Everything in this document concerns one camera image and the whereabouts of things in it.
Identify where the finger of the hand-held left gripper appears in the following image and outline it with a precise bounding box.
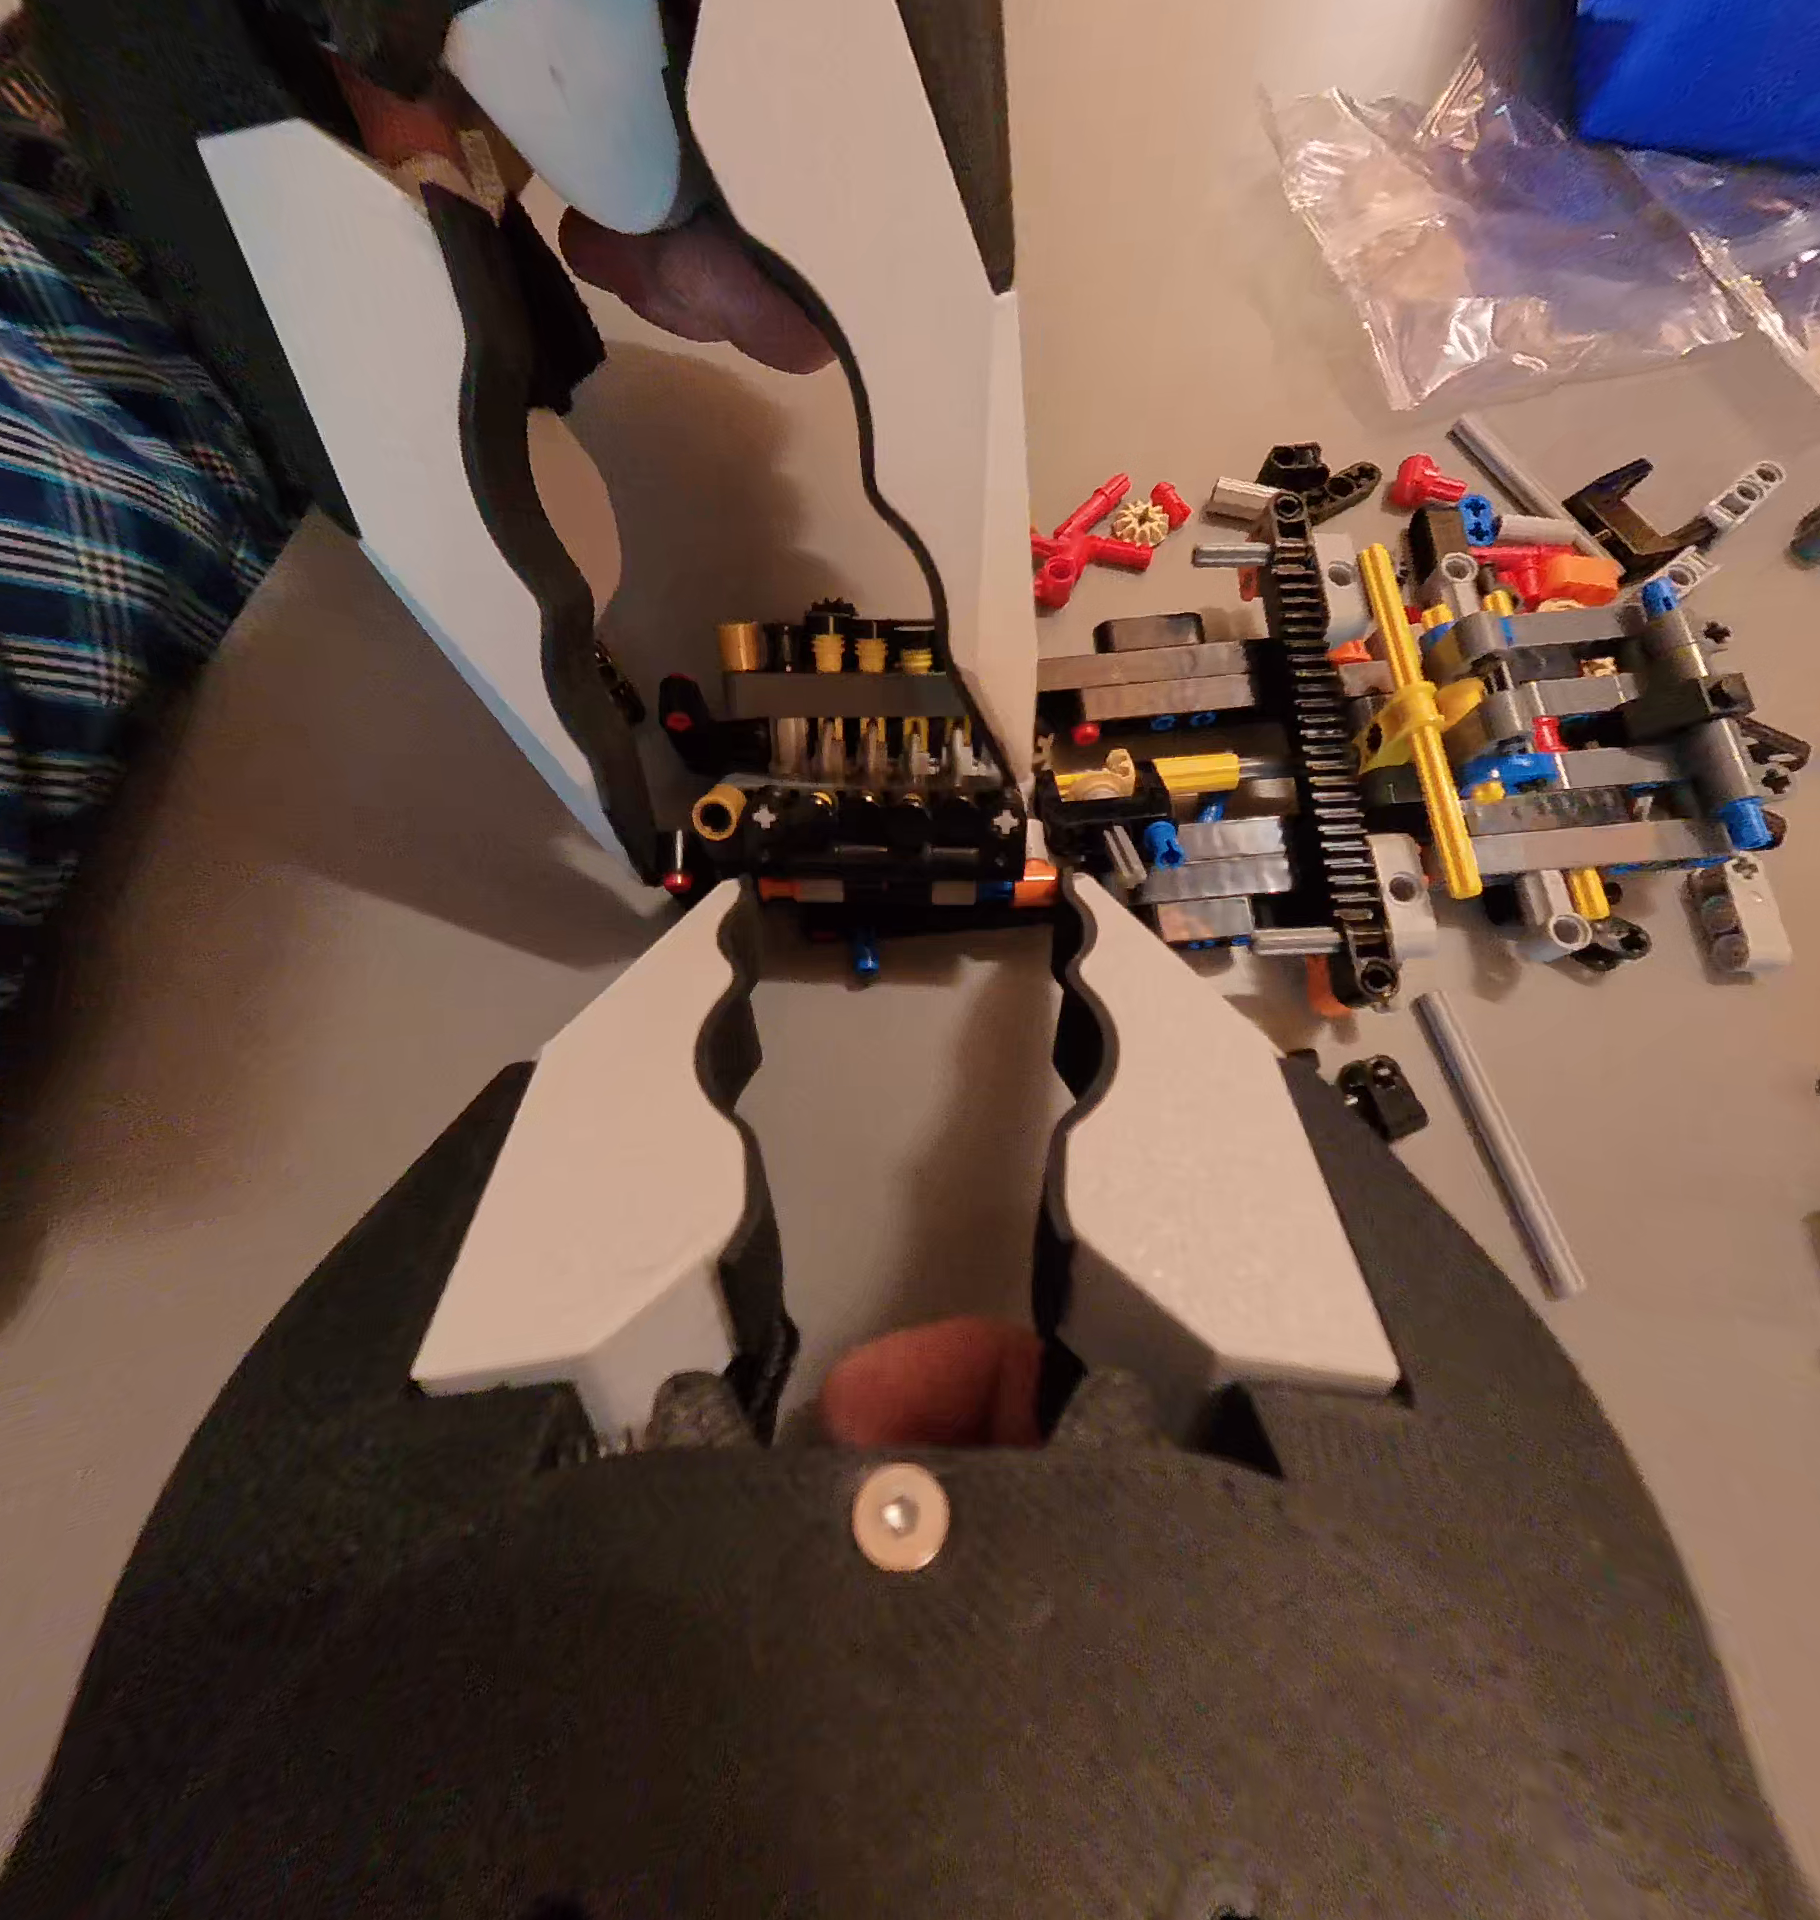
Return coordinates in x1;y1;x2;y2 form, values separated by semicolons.
680;0;1038;796
197;118;666;887

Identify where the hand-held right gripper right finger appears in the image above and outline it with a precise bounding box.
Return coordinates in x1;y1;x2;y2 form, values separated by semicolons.
1030;869;1408;1449

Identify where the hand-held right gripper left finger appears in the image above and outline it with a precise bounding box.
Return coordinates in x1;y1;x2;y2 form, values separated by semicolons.
408;877;794;1445

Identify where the yellow black lego engine block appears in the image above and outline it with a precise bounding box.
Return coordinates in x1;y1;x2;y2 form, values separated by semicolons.
657;600;1071;981

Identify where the lego car chassis assembly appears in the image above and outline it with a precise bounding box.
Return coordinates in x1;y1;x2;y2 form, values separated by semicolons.
657;495;1815;1011

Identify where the black lego pin connector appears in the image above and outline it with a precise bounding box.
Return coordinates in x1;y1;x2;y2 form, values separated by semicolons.
1333;1054;1431;1137

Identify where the pile of small lego pieces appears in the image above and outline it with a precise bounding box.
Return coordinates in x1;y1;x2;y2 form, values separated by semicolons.
1027;441;1800;619

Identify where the long grey lego axle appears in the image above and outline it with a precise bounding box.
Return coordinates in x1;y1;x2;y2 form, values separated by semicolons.
1411;990;1586;1300

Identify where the thin grey lego axle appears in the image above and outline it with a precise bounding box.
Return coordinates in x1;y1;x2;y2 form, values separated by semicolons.
1448;415;1601;562

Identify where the person's left hand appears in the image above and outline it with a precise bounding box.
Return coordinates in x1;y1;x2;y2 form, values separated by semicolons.
553;209;839;380

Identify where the person's right hand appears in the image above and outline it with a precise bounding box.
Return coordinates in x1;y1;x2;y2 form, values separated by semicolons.
823;1317;1047;1451

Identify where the person's plaid shirt torso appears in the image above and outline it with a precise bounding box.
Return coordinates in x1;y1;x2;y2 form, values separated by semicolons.
0;74;293;1220

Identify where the empty clear plastic bag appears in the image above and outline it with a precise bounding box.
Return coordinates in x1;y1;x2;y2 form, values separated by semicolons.
1258;81;1820;413

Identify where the blue parts bin with tag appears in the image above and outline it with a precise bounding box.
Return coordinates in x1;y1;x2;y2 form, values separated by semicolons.
1574;0;1820;178

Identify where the black lego bracket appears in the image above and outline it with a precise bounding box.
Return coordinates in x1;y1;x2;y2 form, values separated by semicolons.
1565;457;1715;571

